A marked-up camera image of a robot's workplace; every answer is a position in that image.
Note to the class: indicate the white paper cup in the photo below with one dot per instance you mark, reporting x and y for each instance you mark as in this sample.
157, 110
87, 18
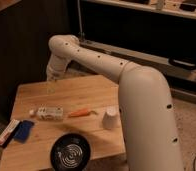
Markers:
110, 118

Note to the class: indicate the wooden table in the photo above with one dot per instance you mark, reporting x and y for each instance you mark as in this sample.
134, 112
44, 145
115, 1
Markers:
91, 92

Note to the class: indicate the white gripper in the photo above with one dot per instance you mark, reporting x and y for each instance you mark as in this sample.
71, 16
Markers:
55, 70

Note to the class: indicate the wooden shelf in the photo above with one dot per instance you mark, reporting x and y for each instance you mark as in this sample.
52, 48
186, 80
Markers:
158, 8

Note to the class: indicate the metal pole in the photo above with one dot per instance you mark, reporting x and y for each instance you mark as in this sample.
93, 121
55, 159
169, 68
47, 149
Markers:
81, 32

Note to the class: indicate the orange carrot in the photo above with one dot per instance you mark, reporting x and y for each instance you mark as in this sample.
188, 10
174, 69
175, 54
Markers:
79, 113

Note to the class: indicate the red white toothpaste box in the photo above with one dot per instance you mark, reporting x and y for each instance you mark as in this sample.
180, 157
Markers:
8, 132

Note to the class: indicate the long grey case black handle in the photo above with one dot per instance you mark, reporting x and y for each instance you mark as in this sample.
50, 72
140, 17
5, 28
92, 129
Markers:
160, 63

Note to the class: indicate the blue sponge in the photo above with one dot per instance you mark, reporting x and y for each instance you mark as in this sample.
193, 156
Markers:
23, 131

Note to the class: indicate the black round plate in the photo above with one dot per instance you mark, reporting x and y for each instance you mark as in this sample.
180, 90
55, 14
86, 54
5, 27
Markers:
71, 152

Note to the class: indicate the clear plastic bottle white cap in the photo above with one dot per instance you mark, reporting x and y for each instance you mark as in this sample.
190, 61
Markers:
47, 113

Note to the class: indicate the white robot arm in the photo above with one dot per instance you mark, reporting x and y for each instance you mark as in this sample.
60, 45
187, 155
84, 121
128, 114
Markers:
144, 98

